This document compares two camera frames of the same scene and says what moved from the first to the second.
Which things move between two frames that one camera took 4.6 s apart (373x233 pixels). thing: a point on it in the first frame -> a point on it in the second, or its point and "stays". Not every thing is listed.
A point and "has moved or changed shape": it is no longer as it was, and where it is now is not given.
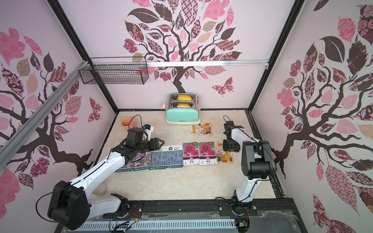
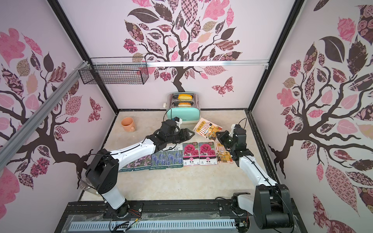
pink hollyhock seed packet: (191, 154) stays
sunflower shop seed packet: (201, 128) has moved or changed shape
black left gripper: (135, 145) -> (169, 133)
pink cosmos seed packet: (142, 160) stays
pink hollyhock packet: (207, 153) stays
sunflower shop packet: (224, 157) stays
